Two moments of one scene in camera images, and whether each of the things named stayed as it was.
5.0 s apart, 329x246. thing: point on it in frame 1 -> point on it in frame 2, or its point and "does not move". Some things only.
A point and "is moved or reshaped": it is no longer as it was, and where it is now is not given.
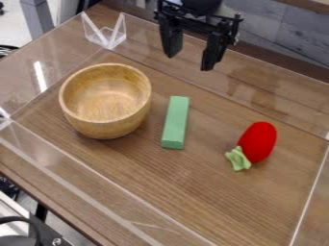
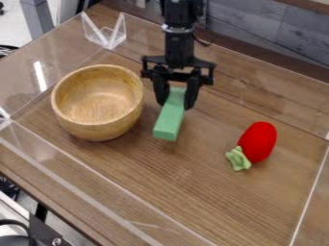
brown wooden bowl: (106, 99) is moved or reshaped
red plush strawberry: (255, 145) does not move
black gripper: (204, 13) -> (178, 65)
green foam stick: (176, 125) is moved or reshaped
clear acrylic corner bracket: (108, 38) does not move
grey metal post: (38, 16) does not move
